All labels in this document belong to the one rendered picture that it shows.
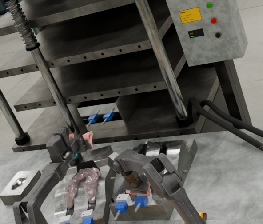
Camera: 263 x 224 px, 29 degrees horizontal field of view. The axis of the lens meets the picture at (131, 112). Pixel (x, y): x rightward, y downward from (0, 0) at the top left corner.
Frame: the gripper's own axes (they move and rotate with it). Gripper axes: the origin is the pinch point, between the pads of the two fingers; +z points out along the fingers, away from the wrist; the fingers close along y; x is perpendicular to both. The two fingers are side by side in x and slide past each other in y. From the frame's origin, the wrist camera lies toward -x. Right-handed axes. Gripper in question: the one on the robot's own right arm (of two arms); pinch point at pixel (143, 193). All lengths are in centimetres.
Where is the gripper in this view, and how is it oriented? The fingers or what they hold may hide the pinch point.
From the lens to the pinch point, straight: 211.3
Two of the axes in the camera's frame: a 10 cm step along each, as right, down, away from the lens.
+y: -9.1, 0.1, 4.2
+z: 3.5, 5.9, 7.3
